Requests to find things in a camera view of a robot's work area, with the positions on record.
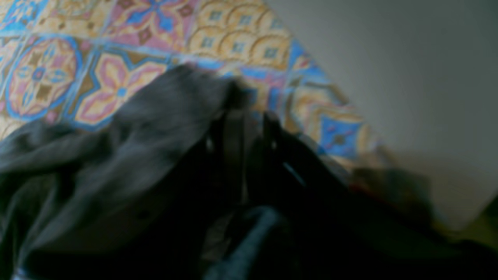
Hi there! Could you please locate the grey t-shirt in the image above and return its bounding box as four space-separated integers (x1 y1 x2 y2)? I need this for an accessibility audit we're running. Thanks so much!
0 64 281 280

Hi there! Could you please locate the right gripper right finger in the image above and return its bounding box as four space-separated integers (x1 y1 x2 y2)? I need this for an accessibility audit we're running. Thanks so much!
247 112 497 280

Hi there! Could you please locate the patterned tablecloth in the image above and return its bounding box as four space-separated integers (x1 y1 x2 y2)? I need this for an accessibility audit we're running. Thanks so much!
0 0 395 170

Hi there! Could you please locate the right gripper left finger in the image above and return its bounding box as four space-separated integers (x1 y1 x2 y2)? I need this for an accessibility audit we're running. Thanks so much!
16 110 248 280

